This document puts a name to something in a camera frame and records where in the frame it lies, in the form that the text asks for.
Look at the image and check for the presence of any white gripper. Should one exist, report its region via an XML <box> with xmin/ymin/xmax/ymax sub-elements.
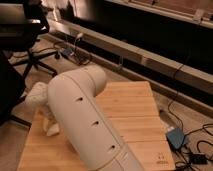
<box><xmin>41</xmin><ymin>106</ymin><xmax>56</xmax><ymax>126</ymax></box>

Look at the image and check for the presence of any white sponge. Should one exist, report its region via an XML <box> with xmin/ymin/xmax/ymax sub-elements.
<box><xmin>43</xmin><ymin>118</ymin><xmax>60</xmax><ymax>137</ymax></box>

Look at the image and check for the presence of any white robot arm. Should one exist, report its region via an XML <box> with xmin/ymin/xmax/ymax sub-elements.
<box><xmin>26</xmin><ymin>65</ymin><xmax>145</xmax><ymax>171</ymax></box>

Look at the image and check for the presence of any blue box on floor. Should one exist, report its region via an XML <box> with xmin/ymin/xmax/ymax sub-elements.
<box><xmin>60</xmin><ymin>48</ymin><xmax>74</xmax><ymax>59</ymax></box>

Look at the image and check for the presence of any black office chair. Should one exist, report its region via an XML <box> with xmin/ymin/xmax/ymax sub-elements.
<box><xmin>0</xmin><ymin>0</ymin><xmax>60</xmax><ymax>78</ymax></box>

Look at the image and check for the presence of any blue device on floor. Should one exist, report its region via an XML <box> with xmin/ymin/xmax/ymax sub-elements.
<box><xmin>166</xmin><ymin>128</ymin><xmax>189</xmax><ymax>150</ymax></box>

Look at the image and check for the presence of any black power adapter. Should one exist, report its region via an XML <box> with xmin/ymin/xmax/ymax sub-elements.
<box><xmin>190</xmin><ymin>154</ymin><xmax>207</xmax><ymax>164</ymax></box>

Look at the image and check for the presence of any black floor cable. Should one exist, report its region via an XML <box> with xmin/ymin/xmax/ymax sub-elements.
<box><xmin>166</xmin><ymin>96</ymin><xmax>213</xmax><ymax>171</ymax></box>

